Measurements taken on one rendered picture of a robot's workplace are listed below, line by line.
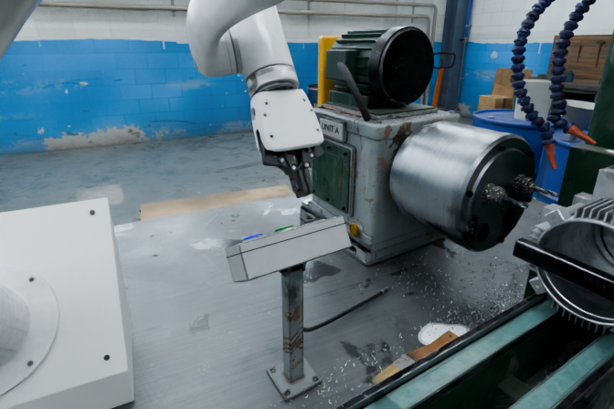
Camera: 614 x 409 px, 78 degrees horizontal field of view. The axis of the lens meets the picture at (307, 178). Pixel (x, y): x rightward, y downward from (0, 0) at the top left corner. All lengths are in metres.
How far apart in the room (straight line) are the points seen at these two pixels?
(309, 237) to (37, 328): 0.42
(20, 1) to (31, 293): 0.52
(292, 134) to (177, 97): 5.32
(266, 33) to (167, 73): 5.22
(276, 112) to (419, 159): 0.35
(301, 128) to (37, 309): 0.48
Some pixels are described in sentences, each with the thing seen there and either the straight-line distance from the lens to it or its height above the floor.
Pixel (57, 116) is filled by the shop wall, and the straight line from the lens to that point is 5.93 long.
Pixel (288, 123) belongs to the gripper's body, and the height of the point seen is 1.21.
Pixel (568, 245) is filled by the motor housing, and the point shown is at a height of 1.00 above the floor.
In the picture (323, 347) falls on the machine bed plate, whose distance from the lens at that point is 0.77.
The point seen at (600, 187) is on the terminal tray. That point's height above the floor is 1.12.
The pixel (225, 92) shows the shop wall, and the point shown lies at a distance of 5.99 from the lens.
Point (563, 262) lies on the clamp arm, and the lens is 0.69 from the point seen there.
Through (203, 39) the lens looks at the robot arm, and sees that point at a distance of 0.58.
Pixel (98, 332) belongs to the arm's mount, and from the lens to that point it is 0.71.
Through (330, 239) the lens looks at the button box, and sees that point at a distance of 0.57.
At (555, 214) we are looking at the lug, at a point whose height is 1.08.
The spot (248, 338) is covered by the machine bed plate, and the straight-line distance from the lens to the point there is 0.80.
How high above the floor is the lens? 1.33
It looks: 20 degrees down
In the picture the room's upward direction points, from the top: straight up
